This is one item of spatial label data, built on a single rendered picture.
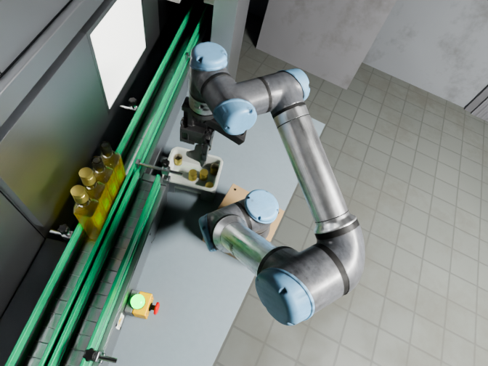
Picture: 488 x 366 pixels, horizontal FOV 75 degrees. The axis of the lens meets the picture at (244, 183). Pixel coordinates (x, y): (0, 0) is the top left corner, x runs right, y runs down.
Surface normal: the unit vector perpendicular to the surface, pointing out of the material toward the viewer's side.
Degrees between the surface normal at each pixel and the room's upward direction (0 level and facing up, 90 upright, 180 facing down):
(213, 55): 0
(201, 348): 0
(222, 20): 90
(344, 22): 82
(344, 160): 0
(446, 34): 90
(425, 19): 90
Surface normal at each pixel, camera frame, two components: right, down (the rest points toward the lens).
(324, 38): -0.40, 0.65
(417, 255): 0.17, -0.52
